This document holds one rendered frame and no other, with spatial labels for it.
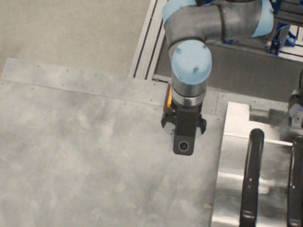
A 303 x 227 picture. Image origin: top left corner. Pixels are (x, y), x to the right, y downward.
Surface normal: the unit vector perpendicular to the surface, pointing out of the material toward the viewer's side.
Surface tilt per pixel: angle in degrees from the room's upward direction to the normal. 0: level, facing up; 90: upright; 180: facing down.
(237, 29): 63
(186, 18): 0
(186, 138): 28
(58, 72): 0
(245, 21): 47
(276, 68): 0
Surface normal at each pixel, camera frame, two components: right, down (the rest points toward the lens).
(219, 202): 0.08, -0.78
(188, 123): -0.04, 0.07
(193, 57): 0.00, -0.41
